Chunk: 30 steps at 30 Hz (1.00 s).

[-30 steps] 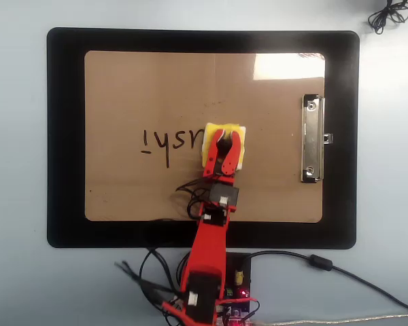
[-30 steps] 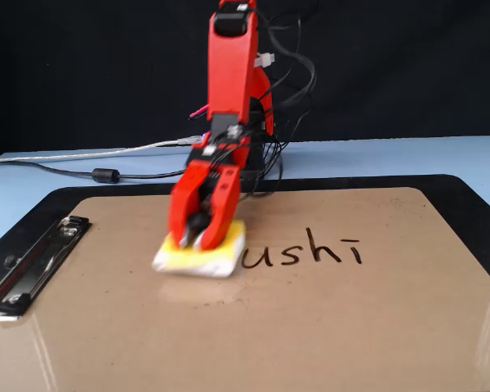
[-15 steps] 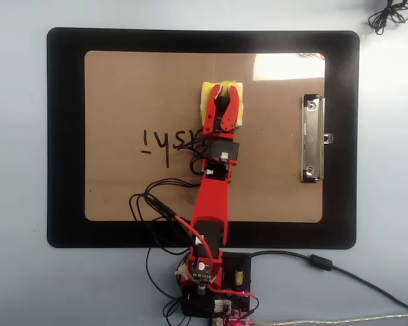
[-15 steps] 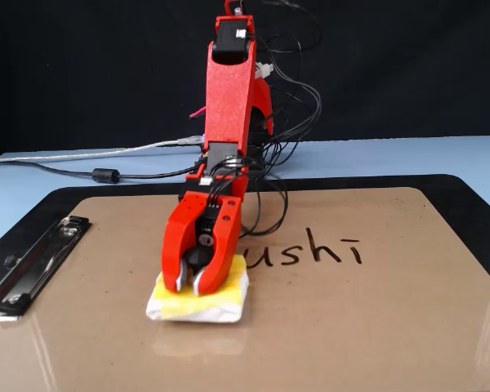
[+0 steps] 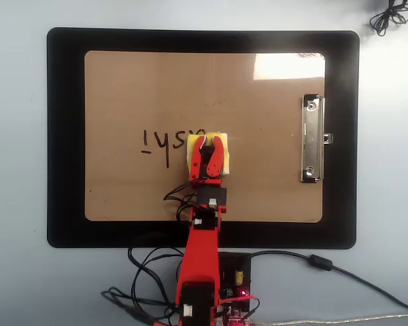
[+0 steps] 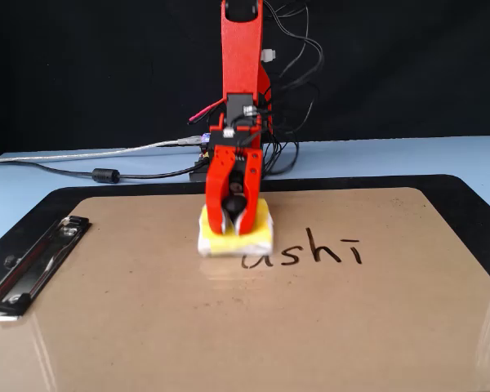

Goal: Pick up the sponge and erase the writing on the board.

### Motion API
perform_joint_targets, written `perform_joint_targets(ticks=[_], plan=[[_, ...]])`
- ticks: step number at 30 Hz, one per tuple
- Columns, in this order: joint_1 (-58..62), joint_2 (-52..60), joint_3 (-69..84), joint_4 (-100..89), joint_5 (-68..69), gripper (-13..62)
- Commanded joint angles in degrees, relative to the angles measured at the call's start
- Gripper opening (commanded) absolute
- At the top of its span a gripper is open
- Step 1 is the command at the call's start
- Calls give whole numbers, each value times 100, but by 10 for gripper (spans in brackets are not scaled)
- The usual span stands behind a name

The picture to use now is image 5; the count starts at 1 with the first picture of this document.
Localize silver metal clipboard clip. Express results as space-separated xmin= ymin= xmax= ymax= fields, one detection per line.
xmin=299 ymin=94 xmax=334 ymax=184

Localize yellow sponge with black knob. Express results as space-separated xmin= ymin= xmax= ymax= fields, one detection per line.
xmin=184 ymin=130 xmax=231 ymax=177

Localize coiled thin black cable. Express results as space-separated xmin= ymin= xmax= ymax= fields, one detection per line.
xmin=369 ymin=0 xmax=408 ymax=37

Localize brown clipboard with writing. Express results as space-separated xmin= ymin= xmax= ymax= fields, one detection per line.
xmin=84 ymin=50 xmax=326 ymax=224

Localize silver braided cable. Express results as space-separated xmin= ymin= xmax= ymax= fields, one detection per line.
xmin=251 ymin=314 xmax=408 ymax=326

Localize thin black arm wires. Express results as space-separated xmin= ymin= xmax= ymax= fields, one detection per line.
xmin=101 ymin=181 xmax=199 ymax=326

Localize black rectangular desk mat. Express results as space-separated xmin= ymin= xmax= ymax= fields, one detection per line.
xmin=46 ymin=26 xmax=360 ymax=249

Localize black controller board base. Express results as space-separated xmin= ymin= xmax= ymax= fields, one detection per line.
xmin=217 ymin=252 xmax=253 ymax=326

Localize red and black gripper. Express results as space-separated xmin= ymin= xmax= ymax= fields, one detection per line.
xmin=188 ymin=135 xmax=228 ymax=213

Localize black power cable with ferrite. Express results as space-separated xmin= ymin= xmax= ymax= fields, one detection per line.
xmin=248 ymin=250 xmax=408 ymax=312

